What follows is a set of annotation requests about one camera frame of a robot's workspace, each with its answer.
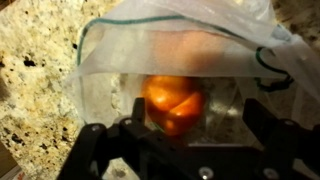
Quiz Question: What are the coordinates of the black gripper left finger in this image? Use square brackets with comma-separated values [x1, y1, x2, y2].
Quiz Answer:
[57, 97, 147, 180]

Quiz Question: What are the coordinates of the white red carton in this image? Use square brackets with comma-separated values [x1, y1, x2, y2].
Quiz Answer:
[11, 170, 28, 180]

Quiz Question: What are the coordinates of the pale pink peach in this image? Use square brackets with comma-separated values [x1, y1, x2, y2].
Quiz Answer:
[146, 30, 238, 69]

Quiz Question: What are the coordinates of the orange peach with sticker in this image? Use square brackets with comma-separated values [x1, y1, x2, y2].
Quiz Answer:
[139, 74, 207, 138]

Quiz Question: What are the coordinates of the wooden base cabinet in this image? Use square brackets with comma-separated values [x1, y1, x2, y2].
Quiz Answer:
[0, 141, 19, 179]

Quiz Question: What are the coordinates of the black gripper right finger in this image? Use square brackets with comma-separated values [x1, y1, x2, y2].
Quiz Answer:
[242, 98, 320, 180]

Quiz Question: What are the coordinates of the clear plastic zip bag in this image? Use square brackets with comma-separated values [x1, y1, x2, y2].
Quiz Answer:
[63, 0, 320, 141]

